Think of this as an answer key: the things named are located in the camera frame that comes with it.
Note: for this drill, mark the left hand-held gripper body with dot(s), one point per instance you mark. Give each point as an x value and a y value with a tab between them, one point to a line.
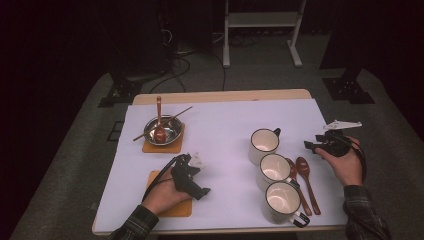
185	176

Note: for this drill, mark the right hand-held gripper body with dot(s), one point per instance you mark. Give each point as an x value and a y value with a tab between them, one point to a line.
336	146

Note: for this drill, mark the bamboo trivet with cutouts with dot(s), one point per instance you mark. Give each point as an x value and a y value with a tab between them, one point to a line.
163	150
181	208

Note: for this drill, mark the stainless steel bowl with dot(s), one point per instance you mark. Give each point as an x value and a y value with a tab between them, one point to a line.
173	131

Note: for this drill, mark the person's right hand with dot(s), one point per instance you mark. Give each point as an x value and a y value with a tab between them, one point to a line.
348	170

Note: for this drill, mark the person's left hand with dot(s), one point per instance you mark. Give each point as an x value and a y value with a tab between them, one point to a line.
163	196

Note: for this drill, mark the white mug with black rim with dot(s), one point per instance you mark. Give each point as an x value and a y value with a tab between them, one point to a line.
264	140
275	166
282	198

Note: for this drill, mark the black metal stand base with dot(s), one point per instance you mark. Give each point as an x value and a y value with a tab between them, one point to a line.
348	90
121	91

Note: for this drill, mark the white metal stand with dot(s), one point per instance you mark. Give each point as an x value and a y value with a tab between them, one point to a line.
260	19

